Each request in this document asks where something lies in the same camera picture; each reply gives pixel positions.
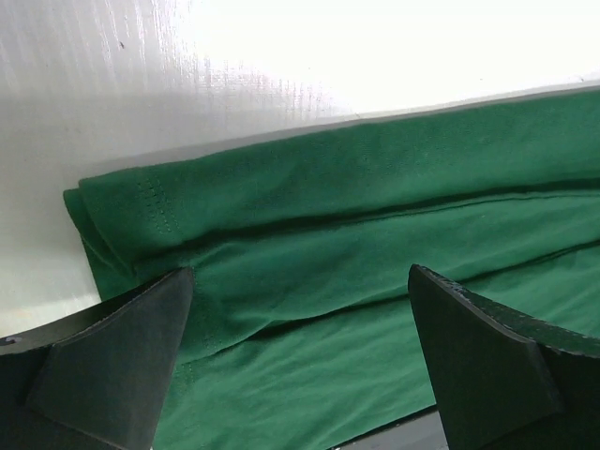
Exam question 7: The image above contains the dark green t-shirt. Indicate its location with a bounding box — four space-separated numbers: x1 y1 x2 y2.
64 90 599 449

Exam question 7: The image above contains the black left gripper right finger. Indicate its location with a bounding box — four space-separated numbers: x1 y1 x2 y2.
408 264 599 449

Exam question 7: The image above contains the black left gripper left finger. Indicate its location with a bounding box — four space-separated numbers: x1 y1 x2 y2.
1 269 194 449

